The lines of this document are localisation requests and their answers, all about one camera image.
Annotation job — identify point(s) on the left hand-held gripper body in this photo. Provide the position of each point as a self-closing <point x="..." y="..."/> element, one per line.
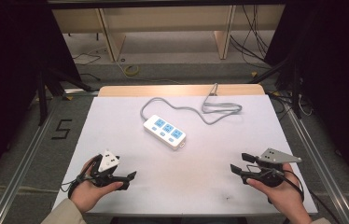
<point x="108" y="162"/>

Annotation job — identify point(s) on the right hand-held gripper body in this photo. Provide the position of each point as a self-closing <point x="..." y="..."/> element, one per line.
<point x="276" y="156"/>

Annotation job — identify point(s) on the white power strip blue sockets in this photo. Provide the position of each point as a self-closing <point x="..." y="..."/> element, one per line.
<point x="165" y="132"/>

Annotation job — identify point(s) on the person's left hand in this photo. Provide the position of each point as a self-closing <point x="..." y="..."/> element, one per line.
<point x="85" y="193"/>

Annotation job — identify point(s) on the person's right hand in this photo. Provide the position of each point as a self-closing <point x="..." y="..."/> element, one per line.
<point x="284" y="194"/>

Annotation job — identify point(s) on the black metal stand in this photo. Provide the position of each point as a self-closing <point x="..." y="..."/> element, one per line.
<point x="42" y="99"/>
<point x="295" y="93"/>

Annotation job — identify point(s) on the yellow tape roll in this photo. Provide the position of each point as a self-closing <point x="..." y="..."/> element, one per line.
<point x="131" y="71"/>

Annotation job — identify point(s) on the black curtain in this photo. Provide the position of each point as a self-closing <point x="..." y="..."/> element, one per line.
<point x="334" y="77"/>
<point x="11" y="77"/>

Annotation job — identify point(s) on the light wooden desk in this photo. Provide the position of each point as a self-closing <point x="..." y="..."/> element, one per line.
<point x="169" y="18"/>

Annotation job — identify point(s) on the aluminium floor rail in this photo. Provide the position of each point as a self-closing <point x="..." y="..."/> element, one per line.
<point x="322" y="161"/>
<point x="23" y="161"/>

